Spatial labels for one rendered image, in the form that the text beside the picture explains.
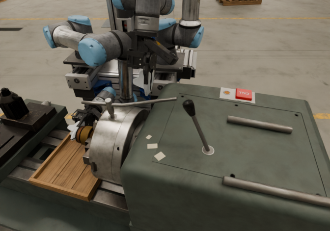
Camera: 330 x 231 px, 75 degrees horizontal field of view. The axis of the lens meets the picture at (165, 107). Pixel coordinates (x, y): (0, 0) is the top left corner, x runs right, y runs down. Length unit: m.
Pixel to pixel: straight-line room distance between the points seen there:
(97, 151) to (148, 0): 0.51
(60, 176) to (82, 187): 0.13
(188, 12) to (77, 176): 0.94
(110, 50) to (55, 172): 0.63
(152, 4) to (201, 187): 0.53
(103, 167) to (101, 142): 0.09
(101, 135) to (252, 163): 0.50
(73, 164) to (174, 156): 0.65
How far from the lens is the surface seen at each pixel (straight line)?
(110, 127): 0.78
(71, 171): 1.14
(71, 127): 1.02
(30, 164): 1.30
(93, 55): 0.93
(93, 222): 1.38
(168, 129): 0.71
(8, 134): 1.35
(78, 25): 1.35
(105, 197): 1.04
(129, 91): 1.20
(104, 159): 0.79
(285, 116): 0.86
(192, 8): 1.13
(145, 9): 0.69
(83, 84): 1.35
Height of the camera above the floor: 1.76
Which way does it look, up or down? 40 degrees down
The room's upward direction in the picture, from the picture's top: straight up
